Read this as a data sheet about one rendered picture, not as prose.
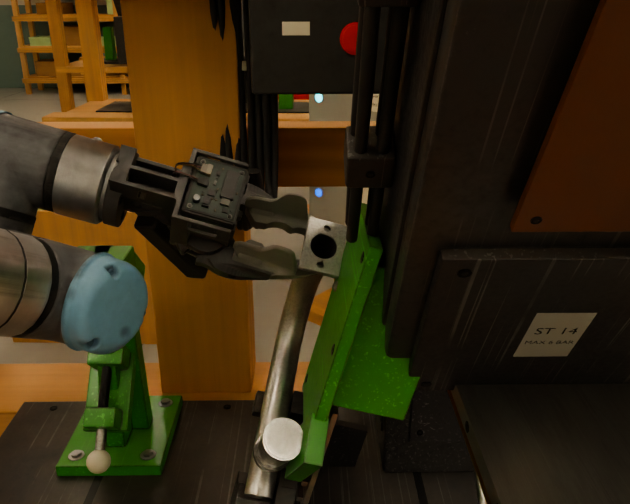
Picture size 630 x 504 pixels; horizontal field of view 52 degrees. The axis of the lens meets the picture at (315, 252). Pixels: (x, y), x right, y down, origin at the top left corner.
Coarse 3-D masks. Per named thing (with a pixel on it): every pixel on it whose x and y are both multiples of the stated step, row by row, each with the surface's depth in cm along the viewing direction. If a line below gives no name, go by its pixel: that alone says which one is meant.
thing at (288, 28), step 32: (256, 0) 69; (288, 0) 69; (320, 0) 69; (352, 0) 69; (256, 32) 70; (288, 32) 70; (320, 32) 70; (352, 32) 70; (384, 32) 70; (256, 64) 71; (288, 64) 71; (320, 64) 71; (352, 64) 71
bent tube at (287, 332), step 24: (312, 240) 64; (336, 240) 63; (312, 264) 62; (336, 264) 62; (312, 288) 70; (288, 312) 72; (288, 336) 72; (288, 360) 71; (288, 384) 70; (264, 408) 69; (288, 408) 69; (264, 480) 65
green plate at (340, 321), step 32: (352, 256) 57; (352, 288) 53; (352, 320) 53; (320, 352) 62; (352, 352) 55; (384, 352) 55; (320, 384) 57; (352, 384) 57; (384, 384) 57; (416, 384) 57; (320, 416) 56
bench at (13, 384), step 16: (0, 368) 106; (16, 368) 106; (32, 368) 106; (48, 368) 106; (64, 368) 106; (80, 368) 106; (256, 368) 106; (304, 368) 106; (0, 384) 102; (16, 384) 102; (32, 384) 102; (48, 384) 102; (64, 384) 102; (80, 384) 102; (160, 384) 102; (256, 384) 102; (0, 400) 98; (16, 400) 98; (32, 400) 98; (48, 400) 98; (64, 400) 98; (80, 400) 98; (192, 400) 98; (0, 416) 94; (0, 432) 91
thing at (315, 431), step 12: (312, 420) 56; (312, 432) 56; (324, 432) 56; (312, 444) 55; (324, 444) 56; (300, 456) 57; (312, 456) 55; (288, 468) 62; (300, 468) 57; (312, 468) 56; (300, 480) 62
